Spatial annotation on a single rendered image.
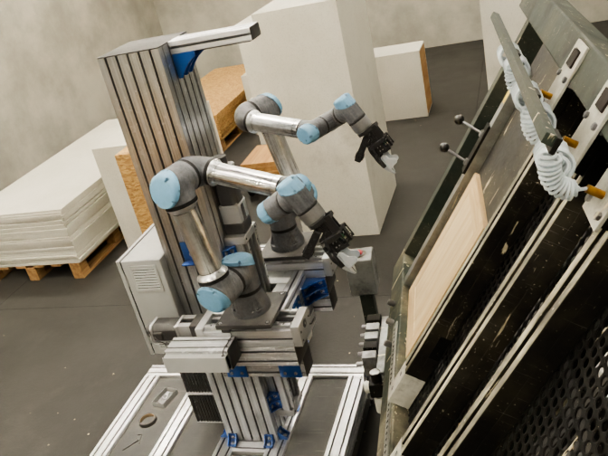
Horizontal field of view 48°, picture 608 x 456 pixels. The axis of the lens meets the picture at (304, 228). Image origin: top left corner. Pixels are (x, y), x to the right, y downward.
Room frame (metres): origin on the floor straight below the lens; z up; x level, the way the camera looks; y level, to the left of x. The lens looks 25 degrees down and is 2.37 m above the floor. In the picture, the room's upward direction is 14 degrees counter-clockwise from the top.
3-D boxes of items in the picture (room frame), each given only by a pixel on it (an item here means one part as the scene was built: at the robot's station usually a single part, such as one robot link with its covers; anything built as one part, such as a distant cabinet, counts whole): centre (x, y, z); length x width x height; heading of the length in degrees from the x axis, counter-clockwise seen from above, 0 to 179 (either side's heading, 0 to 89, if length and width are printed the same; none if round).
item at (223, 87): (8.84, 0.70, 0.22); 2.46 x 1.04 x 0.44; 159
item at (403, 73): (7.38, -1.41, 0.36); 0.58 x 0.45 x 0.72; 69
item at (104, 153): (5.76, 1.04, 0.48); 1.00 x 0.64 x 0.95; 159
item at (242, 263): (2.23, 0.27, 1.20); 0.13 x 0.12 x 0.14; 145
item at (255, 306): (2.24, 0.26, 1.09); 0.15 x 0.15 x 0.10
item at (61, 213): (6.40, 1.87, 0.31); 2.46 x 1.04 x 0.63; 159
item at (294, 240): (2.70, 0.09, 1.09); 0.15 x 0.15 x 0.10
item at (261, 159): (6.16, 0.14, 0.15); 0.61 x 0.51 x 0.31; 159
